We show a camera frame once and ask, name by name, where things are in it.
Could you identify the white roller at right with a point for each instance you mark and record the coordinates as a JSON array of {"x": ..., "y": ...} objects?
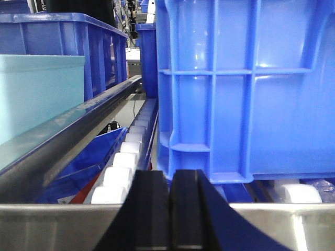
[{"x": 292, "y": 191}]

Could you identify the light cyan plastic bin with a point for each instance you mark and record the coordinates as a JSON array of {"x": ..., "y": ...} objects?
[{"x": 36, "y": 88}]

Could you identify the blue crate at left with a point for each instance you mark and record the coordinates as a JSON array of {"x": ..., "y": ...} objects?
[{"x": 102, "y": 45}]

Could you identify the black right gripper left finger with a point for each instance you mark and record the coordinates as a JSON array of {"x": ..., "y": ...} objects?
[{"x": 142, "y": 223}]

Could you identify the white roller track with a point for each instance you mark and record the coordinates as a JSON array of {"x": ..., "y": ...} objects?
[{"x": 134, "y": 153}]

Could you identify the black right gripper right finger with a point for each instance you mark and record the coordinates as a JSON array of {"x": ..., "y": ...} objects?
[{"x": 201, "y": 219}]

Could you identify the steel front rack bar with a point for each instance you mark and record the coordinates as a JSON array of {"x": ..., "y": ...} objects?
[{"x": 307, "y": 226}]

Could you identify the steel rack rail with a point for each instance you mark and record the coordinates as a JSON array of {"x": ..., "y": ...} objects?
[{"x": 32, "y": 160}]

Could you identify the blue plastic bag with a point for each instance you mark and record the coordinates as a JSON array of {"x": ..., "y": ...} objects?
[{"x": 89, "y": 163}]

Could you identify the distant blue crate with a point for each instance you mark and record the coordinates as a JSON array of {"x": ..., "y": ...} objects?
[{"x": 148, "y": 58}]

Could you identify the large blue plastic crate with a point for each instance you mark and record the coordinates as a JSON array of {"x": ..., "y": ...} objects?
[{"x": 246, "y": 89}]

